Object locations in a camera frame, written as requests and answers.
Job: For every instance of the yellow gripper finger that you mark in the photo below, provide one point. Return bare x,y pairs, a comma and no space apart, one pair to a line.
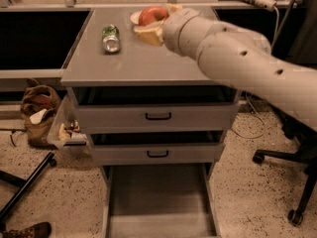
171,8
150,34

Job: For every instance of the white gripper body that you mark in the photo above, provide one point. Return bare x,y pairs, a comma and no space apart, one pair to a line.
173,29

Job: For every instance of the red apple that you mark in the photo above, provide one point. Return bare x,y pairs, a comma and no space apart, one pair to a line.
152,14

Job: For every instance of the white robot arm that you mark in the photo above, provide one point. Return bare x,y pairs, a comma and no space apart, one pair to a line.
232,56

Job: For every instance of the grey top drawer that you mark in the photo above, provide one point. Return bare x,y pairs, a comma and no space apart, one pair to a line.
139,118

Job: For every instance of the grey drawer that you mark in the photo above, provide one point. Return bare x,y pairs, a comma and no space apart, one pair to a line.
139,118
157,148
159,201

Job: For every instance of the grey drawer cabinet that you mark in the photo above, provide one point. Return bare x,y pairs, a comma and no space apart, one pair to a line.
137,73

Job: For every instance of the grey middle drawer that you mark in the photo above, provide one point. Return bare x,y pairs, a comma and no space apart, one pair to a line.
157,148

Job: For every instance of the grey bottom drawer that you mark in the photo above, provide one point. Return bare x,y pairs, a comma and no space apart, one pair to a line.
159,201

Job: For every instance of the white bowl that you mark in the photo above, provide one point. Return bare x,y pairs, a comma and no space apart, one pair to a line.
134,18

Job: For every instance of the green soda can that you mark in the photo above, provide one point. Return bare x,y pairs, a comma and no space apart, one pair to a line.
111,39

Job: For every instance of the clear plastic bin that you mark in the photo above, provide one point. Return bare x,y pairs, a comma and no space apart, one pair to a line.
65,133

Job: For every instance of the brown canvas bag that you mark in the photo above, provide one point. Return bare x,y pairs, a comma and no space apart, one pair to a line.
39,106

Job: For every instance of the black chair base leg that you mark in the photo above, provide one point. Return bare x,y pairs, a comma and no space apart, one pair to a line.
23,184

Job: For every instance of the black office chair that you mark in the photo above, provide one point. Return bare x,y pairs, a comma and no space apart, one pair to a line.
306,154

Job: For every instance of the brown shoe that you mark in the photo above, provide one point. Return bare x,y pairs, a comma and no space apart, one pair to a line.
40,230

